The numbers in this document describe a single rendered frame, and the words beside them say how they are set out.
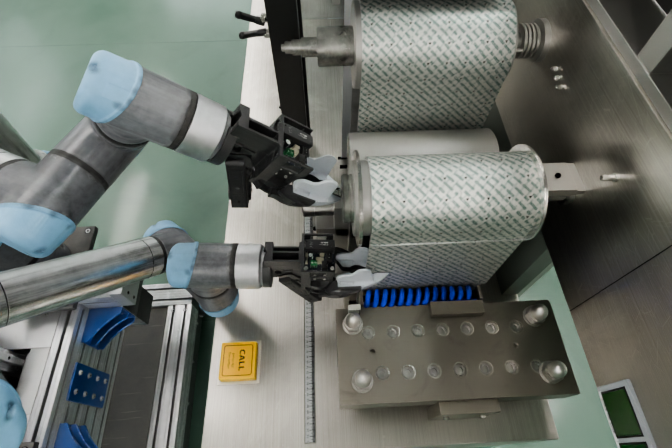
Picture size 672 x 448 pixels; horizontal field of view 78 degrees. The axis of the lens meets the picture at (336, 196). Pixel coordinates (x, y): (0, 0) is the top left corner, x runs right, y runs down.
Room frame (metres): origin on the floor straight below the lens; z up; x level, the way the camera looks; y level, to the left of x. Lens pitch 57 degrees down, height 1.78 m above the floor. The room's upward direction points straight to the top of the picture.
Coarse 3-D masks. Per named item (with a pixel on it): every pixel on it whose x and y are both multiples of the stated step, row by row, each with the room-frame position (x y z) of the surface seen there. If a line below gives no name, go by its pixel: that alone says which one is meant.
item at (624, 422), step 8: (616, 392) 0.08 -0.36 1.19; (624, 392) 0.07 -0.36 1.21; (608, 400) 0.07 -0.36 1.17; (616, 400) 0.07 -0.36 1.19; (624, 400) 0.06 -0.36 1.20; (608, 408) 0.06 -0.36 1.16; (616, 408) 0.06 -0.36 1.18; (624, 408) 0.06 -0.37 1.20; (616, 416) 0.05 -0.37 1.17; (624, 416) 0.05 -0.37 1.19; (632, 416) 0.05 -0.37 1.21; (616, 424) 0.04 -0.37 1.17; (624, 424) 0.04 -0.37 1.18; (632, 424) 0.04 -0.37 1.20; (616, 432) 0.03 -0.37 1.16; (624, 432) 0.03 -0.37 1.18; (632, 432) 0.03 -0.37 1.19; (640, 432) 0.03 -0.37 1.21
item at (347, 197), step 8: (344, 176) 0.36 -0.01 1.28; (344, 184) 0.34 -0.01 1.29; (352, 184) 0.34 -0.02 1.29; (344, 192) 0.33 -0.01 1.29; (352, 192) 0.33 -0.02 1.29; (344, 200) 0.32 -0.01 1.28; (352, 200) 0.32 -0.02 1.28; (344, 208) 0.31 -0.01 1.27; (352, 208) 0.31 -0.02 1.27; (344, 216) 0.30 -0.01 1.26; (352, 216) 0.30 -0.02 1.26
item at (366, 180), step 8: (360, 160) 0.38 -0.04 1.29; (352, 168) 0.35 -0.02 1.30; (368, 168) 0.35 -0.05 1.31; (352, 176) 0.35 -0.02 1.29; (368, 176) 0.34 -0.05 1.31; (368, 184) 0.33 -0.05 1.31; (368, 192) 0.31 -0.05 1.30; (368, 200) 0.30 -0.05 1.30; (368, 208) 0.30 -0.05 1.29; (368, 216) 0.29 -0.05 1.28; (352, 224) 0.31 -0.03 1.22; (368, 224) 0.28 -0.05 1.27; (352, 232) 0.30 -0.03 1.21; (368, 232) 0.28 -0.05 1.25
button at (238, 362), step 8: (224, 344) 0.20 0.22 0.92; (232, 344) 0.20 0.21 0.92; (240, 344) 0.20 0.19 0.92; (248, 344) 0.20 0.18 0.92; (256, 344) 0.20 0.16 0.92; (224, 352) 0.18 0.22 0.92; (232, 352) 0.18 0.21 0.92; (240, 352) 0.18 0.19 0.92; (248, 352) 0.18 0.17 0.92; (256, 352) 0.18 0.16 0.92; (224, 360) 0.17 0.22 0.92; (232, 360) 0.17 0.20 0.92; (240, 360) 0.17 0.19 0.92; (248, 360) 0.17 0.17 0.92; (256, 360) 0.17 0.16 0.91; (224, 368) 0.15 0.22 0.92; (232, 368) 0.15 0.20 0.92; (240, 368) 0.15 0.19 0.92; (248, 368) 0.15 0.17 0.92; (256, 368) 0.16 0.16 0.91; (224, 376) 0.14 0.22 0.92; (232, 376) 0.14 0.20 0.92; (240, 376) 0.14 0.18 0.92; (248, 376) 0.14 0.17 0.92; (256, 376) 0.14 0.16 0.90
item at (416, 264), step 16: (496, 240) 0.28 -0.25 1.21; (512, 240) 0.28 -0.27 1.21; (368, 256) 0.27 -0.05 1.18; (384, 256) 0.28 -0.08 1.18; (400, 256) 0.28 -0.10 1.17; (416, 256) 0.28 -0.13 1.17; (432, 256) 0.28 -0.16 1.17; (448, 256) 0.28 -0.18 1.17; (464, 256) 0.28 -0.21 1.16; (480, 256) 0.28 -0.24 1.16; (496, 256) 0.28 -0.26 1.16; (400, 272) 0.28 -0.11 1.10; (416, 272) 0.28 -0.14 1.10; (432, 272) 0.28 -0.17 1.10; (448, 272) 0.28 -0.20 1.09; (464, 272) 0.28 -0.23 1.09; (480, 272) 0.28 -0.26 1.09
